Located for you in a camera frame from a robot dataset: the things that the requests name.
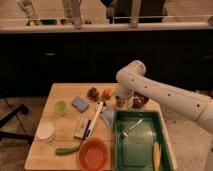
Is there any blue sponge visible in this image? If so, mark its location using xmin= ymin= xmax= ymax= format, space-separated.
xmin=72 ymin=97 xmax=89 ymax=113

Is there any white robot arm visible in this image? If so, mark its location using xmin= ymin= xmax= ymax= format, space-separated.
xmin=116 ymin=60 xmax=213 ymax=171

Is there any small metal cup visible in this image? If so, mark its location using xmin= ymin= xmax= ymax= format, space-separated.
xmin=116 ymin=97 xmax=125 ymax=108

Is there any green plastic cup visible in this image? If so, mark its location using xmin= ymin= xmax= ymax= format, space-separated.
xmin=54 ymin=101 xmax=67 ymax=116

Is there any orange fruit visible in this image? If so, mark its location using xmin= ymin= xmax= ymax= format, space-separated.
xmin=101 ymin=88 xmax=112 ymax=100

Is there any dark red bowl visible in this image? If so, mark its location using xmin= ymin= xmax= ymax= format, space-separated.
xmin=132 ymin=92 xmax=149 ymax=108

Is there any light blue cloth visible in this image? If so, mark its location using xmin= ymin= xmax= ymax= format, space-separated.
xmin=100 ymin=107 xmax=115 ymax=130

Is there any brown pine cone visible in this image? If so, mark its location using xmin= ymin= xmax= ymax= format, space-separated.
xmin=87 ymin=87 xmax=99 ymax=101

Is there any green plastic tray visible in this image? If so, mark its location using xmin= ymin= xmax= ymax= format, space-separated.
xmin=114 ymin=110 xmax=174 ymax=171

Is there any metal spoon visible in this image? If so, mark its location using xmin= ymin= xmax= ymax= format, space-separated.
xmin=121 ymin=119 xmax=143 ymax=139

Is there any black marker pen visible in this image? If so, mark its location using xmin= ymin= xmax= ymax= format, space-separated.
xmin=82 ymin=120 xmax=91 ymax=141

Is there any beige eraser block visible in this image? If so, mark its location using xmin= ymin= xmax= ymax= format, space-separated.
xmin=74 ymin=117 xmax=89 ymax=139

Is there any yellow corn cob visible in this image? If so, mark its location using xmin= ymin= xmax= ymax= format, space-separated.
xmin=153 ymin=142 xmax=161 ymax=171

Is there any orange plastic bowl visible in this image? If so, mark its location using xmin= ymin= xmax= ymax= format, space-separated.
xmin=77 ymin=138 xmax=108 ymax=171

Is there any green cucumber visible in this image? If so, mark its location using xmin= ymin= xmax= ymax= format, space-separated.
xmin=55 ymin=144 xmax=80 ymax=155

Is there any black chair base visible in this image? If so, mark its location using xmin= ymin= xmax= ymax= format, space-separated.
xmin=0 ymin=98 xmax=34 ymax=144

